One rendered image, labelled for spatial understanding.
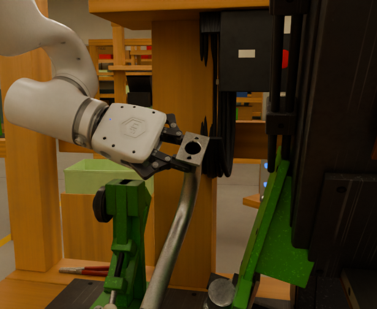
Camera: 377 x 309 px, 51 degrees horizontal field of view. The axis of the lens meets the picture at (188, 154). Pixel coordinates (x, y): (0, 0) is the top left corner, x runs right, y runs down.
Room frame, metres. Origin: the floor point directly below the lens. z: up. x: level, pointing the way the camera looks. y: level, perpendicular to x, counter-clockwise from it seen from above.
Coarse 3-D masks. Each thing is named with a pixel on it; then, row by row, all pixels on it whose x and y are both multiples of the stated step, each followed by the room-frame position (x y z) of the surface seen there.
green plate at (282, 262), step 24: (288, 168) 0.47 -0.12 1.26; (264, 192) 0.58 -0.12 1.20; (288, 192) 0.48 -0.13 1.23; (264, 216) 0.48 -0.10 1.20; (288, 216) 0.48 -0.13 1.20; (264, 240) 0.48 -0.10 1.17; (288, 240) 0.48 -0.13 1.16; (264, 264) 0.49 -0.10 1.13; (288, 264) 0.48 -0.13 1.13; (312, 264) 0.48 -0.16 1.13
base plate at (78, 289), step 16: (64, 288) 0.84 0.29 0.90; (80, 288) 0.84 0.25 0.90; (96, 288) 0.84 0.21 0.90; (48, 304) 0.77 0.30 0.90; (64, 304) 0.77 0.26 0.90; (80, 304) 0.77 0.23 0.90; (176, 304) 0.77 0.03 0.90; (192, 304) 0.77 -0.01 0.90; (272, 304) 0.77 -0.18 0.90; (288, 304) 0.77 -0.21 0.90
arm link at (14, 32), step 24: (0, 0) 0.53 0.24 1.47; (24, 0) 0.55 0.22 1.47; (0, 24) 0.54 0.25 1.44; (24, 24) 0.55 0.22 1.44; (48, 24) 0.60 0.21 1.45; (0, 48) 0.56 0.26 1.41; (24, 48) 0.57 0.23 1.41; (48, 48) 0.67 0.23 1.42; (72, 48) 0.67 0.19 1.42; (72, 72) 0.70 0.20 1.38
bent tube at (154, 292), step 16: (192, 144) 0.63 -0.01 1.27; (176, 160) 0.60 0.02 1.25; (192, 160) 0.59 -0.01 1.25; (192, 176) 0.65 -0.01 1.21; (192, 192) 0.67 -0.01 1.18; (192, 208) 0.68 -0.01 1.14; (176, 224) 0.65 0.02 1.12; (176, 240) 0.63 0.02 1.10; (160, 256) 0.62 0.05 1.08; (176, 256) 0.62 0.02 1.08; (160, 272) 0.59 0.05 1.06; (160, 288) 0.57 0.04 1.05; (144, 304) 0.55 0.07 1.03; (160, 304) 0.56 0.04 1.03
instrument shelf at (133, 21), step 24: (96, 0) 0.79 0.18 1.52; (120, 0) 0.78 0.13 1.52; (144, 0) 0.77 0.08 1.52; (168, 0) 0.76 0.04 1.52; (192, 0) 0.75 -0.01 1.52; (216, 0) 0.75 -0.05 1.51; (240, 0) 0.74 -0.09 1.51; (264, 0) 0.73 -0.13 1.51; (120, 24) 0.93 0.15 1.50; (144, 24) 0.93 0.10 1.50
